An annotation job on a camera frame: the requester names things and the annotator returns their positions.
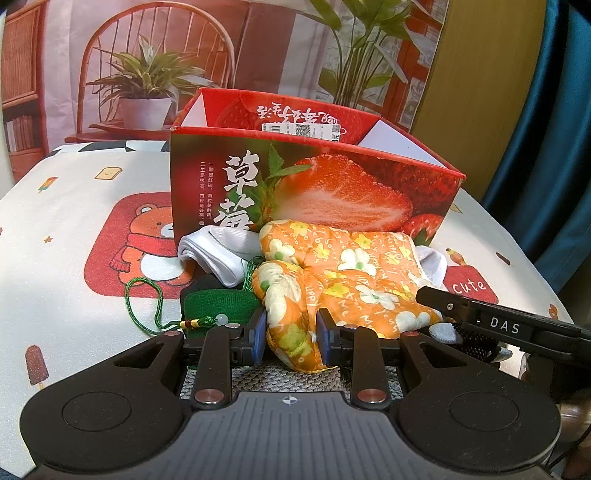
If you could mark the wall poster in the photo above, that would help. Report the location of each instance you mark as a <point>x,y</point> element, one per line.
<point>258,50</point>

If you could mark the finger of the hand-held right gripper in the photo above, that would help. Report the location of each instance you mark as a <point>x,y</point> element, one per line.
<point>443,302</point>
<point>480,344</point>

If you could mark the orange floral oven mitt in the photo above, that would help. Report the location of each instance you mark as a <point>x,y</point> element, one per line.
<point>351,277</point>

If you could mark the red strawberry print cardboard box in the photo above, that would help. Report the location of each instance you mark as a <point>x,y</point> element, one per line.
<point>351,184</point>

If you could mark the teal curtain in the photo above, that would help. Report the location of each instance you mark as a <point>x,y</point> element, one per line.
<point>554,138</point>

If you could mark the white cloth bundle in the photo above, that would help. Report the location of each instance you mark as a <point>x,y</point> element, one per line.
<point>217,258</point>

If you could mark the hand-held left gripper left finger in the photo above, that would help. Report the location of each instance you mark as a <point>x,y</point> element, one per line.
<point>258,338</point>

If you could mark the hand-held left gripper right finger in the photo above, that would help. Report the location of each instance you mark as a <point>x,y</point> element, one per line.
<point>325,338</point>

